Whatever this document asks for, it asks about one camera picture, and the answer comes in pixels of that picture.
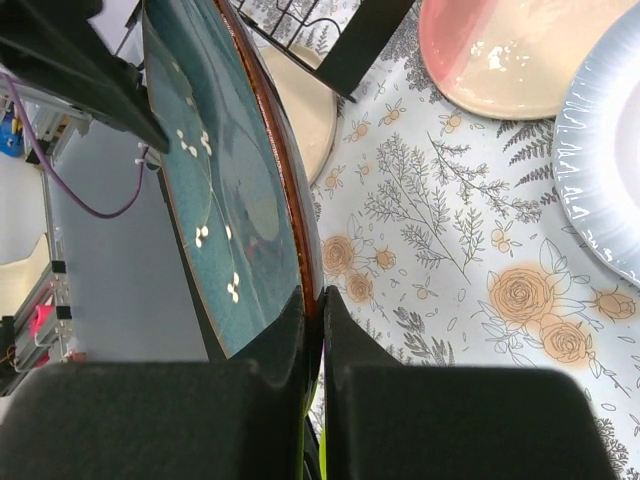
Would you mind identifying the pink cream plate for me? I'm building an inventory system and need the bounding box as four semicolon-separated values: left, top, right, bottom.
418;0;635;120

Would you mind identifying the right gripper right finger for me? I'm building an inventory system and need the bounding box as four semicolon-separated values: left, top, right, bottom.
324;287;614;479

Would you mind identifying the large dark teal plate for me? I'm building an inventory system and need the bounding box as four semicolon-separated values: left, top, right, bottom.
142;0;326;480

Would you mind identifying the lime green plate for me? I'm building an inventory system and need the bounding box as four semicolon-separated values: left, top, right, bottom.
303;385;326;480

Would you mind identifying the cream green plate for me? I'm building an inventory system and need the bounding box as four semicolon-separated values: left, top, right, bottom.
260;46;337;184

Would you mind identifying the black wire dish rack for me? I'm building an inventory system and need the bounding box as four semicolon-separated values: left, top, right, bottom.
232;1;414;103

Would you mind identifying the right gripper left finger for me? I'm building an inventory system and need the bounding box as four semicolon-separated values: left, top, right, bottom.
1;290;305;479

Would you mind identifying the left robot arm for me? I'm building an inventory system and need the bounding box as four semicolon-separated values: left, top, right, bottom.
1;1;169;153

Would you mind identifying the white bowl plate front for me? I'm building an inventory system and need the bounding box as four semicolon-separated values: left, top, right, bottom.
552;6;639;285

